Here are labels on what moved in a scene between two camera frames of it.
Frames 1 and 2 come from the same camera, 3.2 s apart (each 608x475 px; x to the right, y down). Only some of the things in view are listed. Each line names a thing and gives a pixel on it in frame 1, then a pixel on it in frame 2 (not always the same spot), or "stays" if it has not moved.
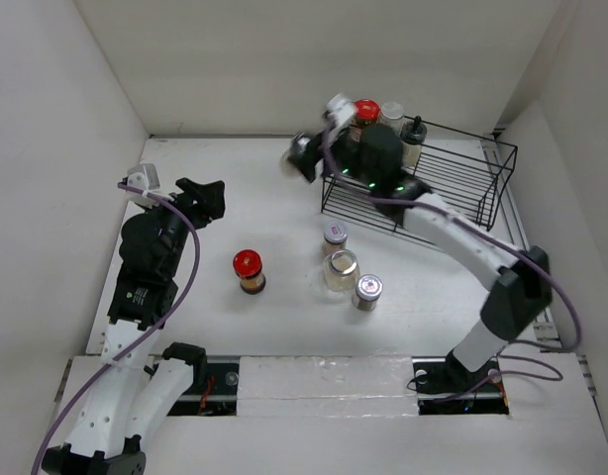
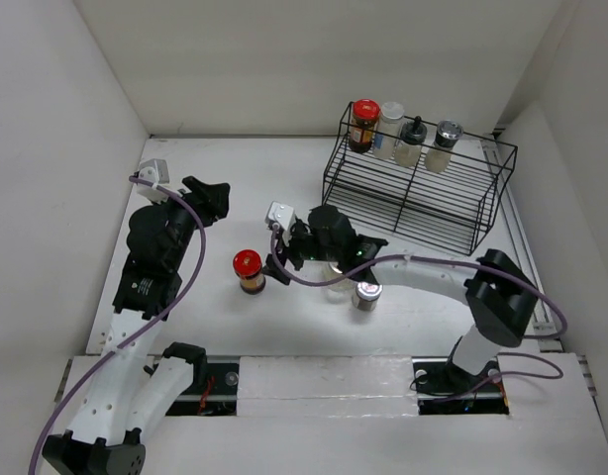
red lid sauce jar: x=248 y=265 stays
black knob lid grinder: x=412 y=136 stays
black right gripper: x=316 y=151 → x=299 y=228
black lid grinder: x=296 y=158 → x=448 y=135
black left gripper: x=202 y=203 stays
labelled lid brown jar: x=368 y=288 stays
